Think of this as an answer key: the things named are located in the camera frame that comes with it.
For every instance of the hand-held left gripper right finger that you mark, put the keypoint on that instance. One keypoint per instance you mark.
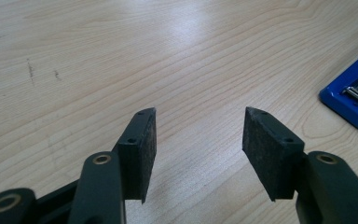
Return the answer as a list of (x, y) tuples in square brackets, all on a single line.
[(270, 155)]

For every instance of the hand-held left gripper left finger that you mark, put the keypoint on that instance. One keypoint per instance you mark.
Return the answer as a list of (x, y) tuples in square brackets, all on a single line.
[(136, 161)]

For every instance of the blue stapler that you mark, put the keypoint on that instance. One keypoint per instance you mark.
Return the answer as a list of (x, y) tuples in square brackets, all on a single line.
[(348, 105)]

